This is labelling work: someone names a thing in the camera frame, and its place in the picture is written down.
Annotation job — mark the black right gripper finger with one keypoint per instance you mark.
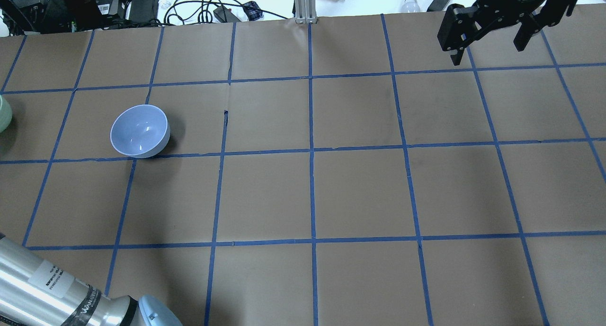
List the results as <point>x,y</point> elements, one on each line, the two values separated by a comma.
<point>538,14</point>
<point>463,25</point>

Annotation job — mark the blue bowl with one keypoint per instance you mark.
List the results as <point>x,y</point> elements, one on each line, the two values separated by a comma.
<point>140,132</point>

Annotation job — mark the black electronics box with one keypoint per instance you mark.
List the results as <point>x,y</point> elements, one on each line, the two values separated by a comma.
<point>82,15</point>

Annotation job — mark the green bowl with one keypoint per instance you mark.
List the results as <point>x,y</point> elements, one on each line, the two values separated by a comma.
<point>6,114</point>

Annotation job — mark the aluminium frame post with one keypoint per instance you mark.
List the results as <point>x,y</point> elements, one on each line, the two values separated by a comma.
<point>305,11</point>

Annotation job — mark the small black adapter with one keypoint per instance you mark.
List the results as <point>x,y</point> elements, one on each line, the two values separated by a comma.
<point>437,5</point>

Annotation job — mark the black power brick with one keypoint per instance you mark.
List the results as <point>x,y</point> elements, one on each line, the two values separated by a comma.
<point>143,11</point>

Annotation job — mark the white light bulb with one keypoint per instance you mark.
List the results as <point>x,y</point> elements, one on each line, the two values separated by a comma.
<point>410,6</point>

